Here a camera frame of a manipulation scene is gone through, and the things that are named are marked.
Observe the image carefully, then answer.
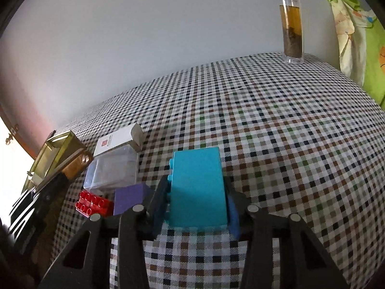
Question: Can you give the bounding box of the red toy building block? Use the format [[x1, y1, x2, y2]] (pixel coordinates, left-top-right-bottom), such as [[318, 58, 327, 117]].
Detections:
[[75, 190, 115, 217]]

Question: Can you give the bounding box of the teal toy building block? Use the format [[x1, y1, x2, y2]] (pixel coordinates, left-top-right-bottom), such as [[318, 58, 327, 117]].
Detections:
[[167, 146, 229, 229]]

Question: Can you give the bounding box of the purple toy building block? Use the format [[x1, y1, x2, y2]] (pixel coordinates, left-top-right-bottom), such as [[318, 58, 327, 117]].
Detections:
[[113, 183, 154, 216]]

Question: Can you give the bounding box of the checked tablecloth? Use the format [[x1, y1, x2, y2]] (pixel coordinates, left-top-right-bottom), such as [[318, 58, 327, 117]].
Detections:
[[51, 52, 385, 289]]

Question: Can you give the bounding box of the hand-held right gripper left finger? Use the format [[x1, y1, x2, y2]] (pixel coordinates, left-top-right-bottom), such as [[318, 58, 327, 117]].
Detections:
[[38, 176, 173, 289]]

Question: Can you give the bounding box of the gold metal tin box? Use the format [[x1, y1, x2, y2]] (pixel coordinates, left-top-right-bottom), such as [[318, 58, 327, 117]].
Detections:
[[22, 130, 88, 193]]

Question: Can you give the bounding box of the glass tea bottle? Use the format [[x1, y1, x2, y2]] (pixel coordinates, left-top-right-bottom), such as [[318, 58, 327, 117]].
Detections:
[[272, 0, 305, 65]]

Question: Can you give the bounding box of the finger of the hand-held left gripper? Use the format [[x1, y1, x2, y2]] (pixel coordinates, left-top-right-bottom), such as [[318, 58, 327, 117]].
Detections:
[[33, 173, 70, 211]]

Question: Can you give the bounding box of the white carton box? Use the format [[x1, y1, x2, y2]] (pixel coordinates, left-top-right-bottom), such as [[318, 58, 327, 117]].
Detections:
[[93, 123, 144, 158]]

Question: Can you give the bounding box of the brass door handle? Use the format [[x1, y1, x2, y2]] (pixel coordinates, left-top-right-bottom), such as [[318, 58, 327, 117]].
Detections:
[[5, 125, 19, 145]]

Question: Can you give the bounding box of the brown wooden door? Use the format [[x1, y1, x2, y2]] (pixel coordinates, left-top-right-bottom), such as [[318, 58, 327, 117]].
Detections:
[[0, 101, 38, 163]]

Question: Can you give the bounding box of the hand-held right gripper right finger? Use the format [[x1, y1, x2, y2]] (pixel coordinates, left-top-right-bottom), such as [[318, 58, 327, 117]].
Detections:
[[223, 175, 351, 289]]

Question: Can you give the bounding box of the green printed cloth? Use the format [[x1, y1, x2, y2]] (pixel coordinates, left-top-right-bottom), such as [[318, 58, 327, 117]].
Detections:
[[326, 0, 385, 110]]

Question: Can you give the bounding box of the clear dental floss box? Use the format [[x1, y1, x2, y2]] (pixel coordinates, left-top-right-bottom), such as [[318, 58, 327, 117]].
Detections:
[[83, 146, 139, 193]]

